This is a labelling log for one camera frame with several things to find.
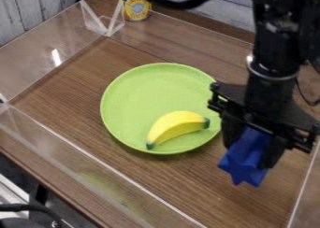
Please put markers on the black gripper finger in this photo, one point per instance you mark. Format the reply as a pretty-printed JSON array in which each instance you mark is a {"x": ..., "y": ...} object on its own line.
[
  {"x": 274, "y": 152},
  {"x": 232, "y": 129}
]

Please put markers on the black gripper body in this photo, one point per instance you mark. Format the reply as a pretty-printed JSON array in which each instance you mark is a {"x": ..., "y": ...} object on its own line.
[{"x": 264, "y": 105}]

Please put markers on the blue star-shaped block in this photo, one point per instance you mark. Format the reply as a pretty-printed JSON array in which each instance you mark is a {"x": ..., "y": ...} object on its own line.
[{"x": 240, "y": 161}]

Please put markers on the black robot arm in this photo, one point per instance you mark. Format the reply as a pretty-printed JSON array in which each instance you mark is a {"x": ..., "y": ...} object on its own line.
[{"x": 287, "y": 42}]

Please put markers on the green round plate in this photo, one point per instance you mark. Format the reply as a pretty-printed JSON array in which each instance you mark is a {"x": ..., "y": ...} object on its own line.
[{"x": 148, "y": 92}]

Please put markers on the yellow toy banana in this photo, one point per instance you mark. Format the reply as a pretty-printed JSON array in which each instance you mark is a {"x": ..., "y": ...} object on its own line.
[{"x": 174, "y": 124}]

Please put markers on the yellow blue tin can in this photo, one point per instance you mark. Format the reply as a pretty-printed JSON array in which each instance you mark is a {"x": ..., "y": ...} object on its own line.
[{"x": 136, "y": 10}]

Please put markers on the clear acrylic corner bracket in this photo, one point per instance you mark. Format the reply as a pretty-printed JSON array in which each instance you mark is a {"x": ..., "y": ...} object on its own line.
[{"x": 105, "y": 25}]

